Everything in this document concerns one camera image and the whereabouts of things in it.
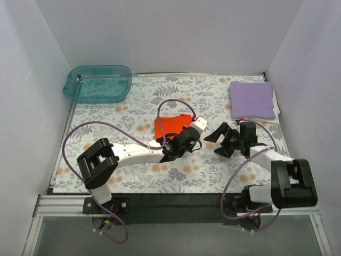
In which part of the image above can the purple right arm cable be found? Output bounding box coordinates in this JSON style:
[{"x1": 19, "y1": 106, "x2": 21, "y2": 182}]
[{"x1": 220, "y1": 118, "x2": 282, "y2": 233}]

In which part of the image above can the purple folded t-shirt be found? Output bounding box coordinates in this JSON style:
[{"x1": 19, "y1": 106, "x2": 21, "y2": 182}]
[{"x1": 230, "y1": 82, "x2": 275, "y2": 120}]

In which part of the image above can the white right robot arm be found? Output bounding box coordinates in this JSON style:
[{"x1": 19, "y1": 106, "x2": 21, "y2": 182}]
[{"x1": 205, "y1": 120, "x2": 318, "y2": 212}]

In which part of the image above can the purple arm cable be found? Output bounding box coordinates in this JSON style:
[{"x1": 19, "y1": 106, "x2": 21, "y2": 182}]
[
  {"x1": 220, "y1": 118, "x2": 282, "y2": 233},
  {"x1": 62, "y1": 98, "x2": 199, "y2": 245}
]

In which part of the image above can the teal plastic bin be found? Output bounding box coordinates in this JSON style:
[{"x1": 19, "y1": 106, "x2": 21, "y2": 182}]
[{"x1": 63, "y1": 65, "x2": 132, "y2": 104}]

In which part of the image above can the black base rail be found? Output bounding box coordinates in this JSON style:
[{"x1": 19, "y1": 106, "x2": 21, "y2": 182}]
[{"x1": 82, "y1": 193, "x2": 262, "y2": 225}]

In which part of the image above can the white folded t-shirt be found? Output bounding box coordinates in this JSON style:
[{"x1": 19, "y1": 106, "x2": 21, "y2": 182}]
[{"x1": 263, "y1": 91, "x2": 280, "y2": 125}]

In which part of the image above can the aluminium table frame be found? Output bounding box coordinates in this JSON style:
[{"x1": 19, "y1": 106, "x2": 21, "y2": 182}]
[{"x1": 23, "y1": 195, "x2": 332, "y2": 255}]

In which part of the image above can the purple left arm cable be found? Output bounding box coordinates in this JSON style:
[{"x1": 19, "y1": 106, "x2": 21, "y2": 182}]
[{"x1": 62, "y1": 98, "x2": 199, "y2": 245}]

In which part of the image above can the floral table mat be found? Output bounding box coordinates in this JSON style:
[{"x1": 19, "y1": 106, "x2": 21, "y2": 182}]
[{"x1": 52, "y1": 75, "x2": 270, "y2": 194}]

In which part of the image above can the orange t-shirt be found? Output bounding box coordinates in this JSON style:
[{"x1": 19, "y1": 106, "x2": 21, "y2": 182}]
[{"x1": 155, "y1": 114, "x2": 192, "y2": 139}]

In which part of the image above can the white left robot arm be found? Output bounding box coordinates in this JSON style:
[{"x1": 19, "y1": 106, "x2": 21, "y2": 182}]
[{"x1": 77, "y1": 123, "x2": 206, "y2": 213}]

